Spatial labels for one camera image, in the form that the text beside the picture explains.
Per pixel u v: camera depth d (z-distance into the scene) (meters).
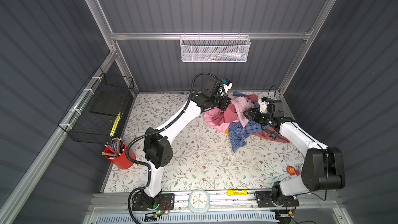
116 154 0.78
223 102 0.72
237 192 0.75
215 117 0.96
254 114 0.79
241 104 0.93
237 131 0.91
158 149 0.49
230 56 0.92
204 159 0.87
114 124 0.69
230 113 0.86
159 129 0.50
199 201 0.72
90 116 0.72
